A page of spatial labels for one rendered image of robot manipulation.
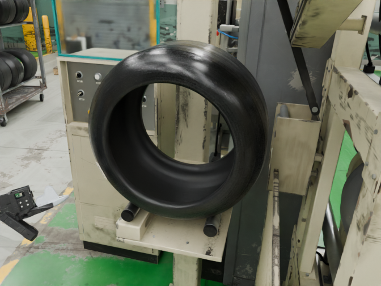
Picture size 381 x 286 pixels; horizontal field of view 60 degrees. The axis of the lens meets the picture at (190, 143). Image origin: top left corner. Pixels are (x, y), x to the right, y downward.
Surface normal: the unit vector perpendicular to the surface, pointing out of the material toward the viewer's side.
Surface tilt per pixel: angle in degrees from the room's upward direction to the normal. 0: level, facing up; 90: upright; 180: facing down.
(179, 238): 0
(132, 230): 90
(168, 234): 0
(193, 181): 35
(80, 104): 90
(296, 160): 90
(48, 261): 0
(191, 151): 90
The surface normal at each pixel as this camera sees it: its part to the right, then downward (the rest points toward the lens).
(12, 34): -0.08, 0.40
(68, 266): 0.04, -0.91
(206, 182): -0.36, -0.52
